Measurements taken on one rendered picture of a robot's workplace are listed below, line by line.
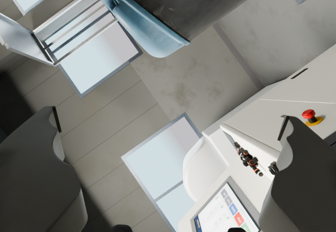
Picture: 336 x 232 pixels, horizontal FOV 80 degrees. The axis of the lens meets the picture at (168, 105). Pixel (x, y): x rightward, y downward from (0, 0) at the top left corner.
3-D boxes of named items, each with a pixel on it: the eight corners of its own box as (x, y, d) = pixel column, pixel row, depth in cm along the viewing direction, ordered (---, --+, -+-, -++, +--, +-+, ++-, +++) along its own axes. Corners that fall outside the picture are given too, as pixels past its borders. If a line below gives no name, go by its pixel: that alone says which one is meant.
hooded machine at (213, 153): (269, 80, 248) (169, 151, 252) (305, 69, 179) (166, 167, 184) (309, 134, 245) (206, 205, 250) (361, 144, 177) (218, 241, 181)
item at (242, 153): (254, 153, 83) (243, 161, 83) (268, 174, 83) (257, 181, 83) (235, 140, 105) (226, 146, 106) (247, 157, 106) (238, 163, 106)
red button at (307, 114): (320, 107, 62) (305, 117, 62) (327, 118, 62) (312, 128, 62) (308, 106, 67) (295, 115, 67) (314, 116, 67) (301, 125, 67)
